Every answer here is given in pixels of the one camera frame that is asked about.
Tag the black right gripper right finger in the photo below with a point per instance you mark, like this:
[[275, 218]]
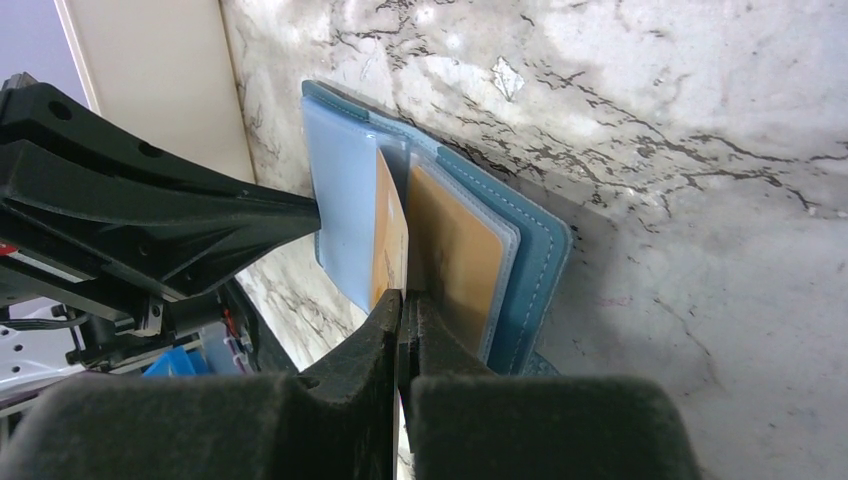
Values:
[[467, 422]]

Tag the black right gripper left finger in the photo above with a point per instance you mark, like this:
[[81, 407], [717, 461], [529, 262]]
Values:
[[335, 420]]

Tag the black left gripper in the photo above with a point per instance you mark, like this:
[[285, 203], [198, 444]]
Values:
[[125, 245]]

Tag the blue leather card holder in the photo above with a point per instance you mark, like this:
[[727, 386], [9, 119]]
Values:
[[342, 136]]

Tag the gold credit card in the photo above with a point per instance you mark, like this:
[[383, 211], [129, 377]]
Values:
[[390, 252], [457, 256]]

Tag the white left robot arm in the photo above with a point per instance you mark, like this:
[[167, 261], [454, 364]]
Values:
[[32, 361]]

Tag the long white card tray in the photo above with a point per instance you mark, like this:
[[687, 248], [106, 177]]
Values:
[[162, 70]]

